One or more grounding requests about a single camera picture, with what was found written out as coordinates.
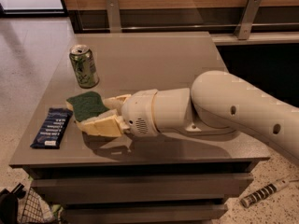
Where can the grey drawer cabinet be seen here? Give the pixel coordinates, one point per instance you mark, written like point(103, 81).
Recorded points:
point(128, 63)

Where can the left metal bracket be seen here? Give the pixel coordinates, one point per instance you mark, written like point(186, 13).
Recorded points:
point(114, 16)

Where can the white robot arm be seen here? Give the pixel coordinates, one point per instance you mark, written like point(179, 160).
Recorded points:
point(217, 103)

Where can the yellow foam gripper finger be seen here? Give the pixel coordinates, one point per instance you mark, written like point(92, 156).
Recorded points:
point(108, 124)
point(116, 102)

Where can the grey drawer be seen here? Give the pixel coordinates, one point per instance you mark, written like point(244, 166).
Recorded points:
point(145, 188)
point(144, 215)

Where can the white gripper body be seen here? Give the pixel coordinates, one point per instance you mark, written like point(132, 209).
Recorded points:
point(137, 112)

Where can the black object bottom left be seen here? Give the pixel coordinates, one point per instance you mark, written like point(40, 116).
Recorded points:
point(9, 204)

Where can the lower grey drawer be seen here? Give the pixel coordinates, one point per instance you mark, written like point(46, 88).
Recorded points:
point(144, 215)

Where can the metal rail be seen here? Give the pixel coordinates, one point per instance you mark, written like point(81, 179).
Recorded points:
point(214, 29)

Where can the grey side counter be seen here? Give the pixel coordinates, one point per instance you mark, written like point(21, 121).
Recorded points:
point(256, 39)

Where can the upper grey drawer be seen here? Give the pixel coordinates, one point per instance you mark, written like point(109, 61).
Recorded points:
point(145, 188)

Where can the green soda can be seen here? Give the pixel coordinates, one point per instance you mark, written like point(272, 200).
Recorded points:
point(83, 64)

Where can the white power strip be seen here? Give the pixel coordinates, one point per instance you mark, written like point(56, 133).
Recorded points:
point(265, 192)

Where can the blue rxbar wrapper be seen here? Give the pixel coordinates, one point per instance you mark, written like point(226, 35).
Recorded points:
point(52, 130)

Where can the right metal bracket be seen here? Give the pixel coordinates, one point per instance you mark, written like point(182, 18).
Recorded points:
point(243, 29)

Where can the metal bracket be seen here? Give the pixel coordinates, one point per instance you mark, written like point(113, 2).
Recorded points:
point(114, 16)
point(243, 29)

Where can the green and yellow sponge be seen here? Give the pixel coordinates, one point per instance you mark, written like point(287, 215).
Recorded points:
point(86, 105)

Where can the wire mesh basket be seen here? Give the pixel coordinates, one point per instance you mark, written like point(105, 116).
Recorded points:
point(34, 210)

